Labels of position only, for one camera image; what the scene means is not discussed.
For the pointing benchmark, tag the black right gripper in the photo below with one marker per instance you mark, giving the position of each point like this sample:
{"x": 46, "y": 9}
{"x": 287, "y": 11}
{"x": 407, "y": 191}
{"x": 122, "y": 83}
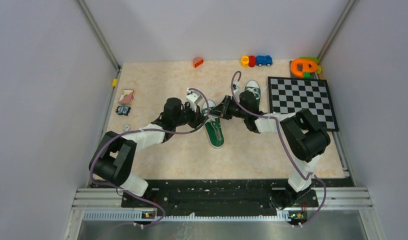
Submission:
{"x": 222, "y": 110}

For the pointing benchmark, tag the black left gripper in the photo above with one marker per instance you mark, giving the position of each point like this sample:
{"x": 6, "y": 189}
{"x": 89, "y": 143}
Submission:
{"x": 197, "y": 117}

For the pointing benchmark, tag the green canvas sneaker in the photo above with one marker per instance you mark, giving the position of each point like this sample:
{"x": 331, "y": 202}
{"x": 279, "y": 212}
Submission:
{"x": 254, "y": 87}
{"x": 213, "y": 125}

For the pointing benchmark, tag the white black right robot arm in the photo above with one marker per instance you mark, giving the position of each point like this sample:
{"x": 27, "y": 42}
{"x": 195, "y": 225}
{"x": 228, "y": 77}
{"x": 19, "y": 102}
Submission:
{"x": 302, "y": 136}

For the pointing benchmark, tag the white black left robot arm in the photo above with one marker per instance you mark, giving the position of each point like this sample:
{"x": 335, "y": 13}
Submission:
{"x": 113, "y": 159}

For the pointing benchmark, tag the yellow toy block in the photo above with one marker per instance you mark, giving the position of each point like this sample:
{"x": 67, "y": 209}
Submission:
{"x": 244, "y": 61}

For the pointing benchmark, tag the red toy block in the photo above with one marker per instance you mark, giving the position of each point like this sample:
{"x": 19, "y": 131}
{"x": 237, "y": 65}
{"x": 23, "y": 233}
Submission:
{"x": 251, "y": 61}

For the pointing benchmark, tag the orange toy brick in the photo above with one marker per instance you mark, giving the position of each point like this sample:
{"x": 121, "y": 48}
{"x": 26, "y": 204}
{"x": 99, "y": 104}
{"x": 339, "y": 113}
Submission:
{"x": 197, "y": 61}

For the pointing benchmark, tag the blue toy car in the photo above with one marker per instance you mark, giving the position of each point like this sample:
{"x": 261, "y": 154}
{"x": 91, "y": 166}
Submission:
{"x": 263, "y": 60}

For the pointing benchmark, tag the black white chessboard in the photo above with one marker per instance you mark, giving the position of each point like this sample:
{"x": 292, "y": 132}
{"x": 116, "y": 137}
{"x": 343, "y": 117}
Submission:
{"x": 289, "y": 95}

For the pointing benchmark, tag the small round white disc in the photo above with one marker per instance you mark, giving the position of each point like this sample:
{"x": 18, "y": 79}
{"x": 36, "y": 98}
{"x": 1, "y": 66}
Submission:
{"x": 126, "y": 128}

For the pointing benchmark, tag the pink tangram puzzle box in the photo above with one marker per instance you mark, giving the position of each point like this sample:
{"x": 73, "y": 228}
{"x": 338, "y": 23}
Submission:
{"x": 126, "y": 97}

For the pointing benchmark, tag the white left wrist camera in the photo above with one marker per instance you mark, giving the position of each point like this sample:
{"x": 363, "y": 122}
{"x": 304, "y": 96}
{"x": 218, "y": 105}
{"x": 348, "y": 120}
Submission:
{"x": 193, "y": 98}

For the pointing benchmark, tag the orange green ring toy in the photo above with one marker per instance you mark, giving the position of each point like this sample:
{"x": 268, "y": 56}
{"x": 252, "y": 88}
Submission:
{"x": 305, "y": 67}

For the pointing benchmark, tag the yellow clip on frame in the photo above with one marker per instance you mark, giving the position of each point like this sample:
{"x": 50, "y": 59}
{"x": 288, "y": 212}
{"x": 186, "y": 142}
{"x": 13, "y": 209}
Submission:
{"x": 114, "y": 82}

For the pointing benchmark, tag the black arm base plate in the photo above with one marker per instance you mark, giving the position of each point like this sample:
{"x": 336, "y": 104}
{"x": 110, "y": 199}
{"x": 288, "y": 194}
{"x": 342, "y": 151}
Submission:
{"x": 222, "y": 198}

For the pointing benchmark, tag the aluminium frame rail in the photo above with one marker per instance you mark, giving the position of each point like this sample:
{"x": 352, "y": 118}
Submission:
{"x": 103, "y": 207}

